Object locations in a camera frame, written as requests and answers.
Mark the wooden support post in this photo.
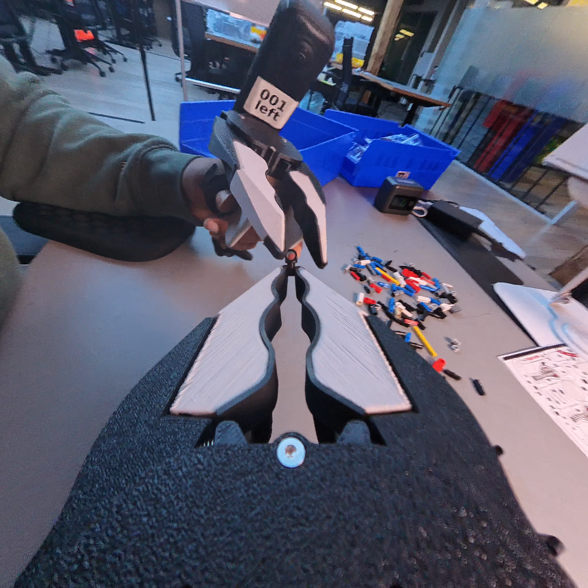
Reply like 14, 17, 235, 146
365, 0, 405, 76

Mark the white sticker sheet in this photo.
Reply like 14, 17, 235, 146
498, 345, 588, 458

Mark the person's left forearm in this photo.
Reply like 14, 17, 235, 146
0, 55, 198, 217

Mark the grey desk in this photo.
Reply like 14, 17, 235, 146
0, 156, 588, 588

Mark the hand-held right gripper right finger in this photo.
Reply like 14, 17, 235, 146
295, 266, 412, 443

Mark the stack of coloured crates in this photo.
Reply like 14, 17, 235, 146
469, 99, 579, 184

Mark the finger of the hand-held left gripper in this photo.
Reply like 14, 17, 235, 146
288, 169, 330, 270
224, 140, 288, 252

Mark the small black camera device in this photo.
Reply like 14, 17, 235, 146
374, 176, 425, 216

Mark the white book stand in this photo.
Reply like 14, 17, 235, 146
494, 271, 588, 350

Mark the person's left hand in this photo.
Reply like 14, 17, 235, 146
181, 157, 259, 252

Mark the pile of small building pieces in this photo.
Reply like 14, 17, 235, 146
342, 246, 488, 397

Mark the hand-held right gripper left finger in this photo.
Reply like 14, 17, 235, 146
170, 266, 288, 443

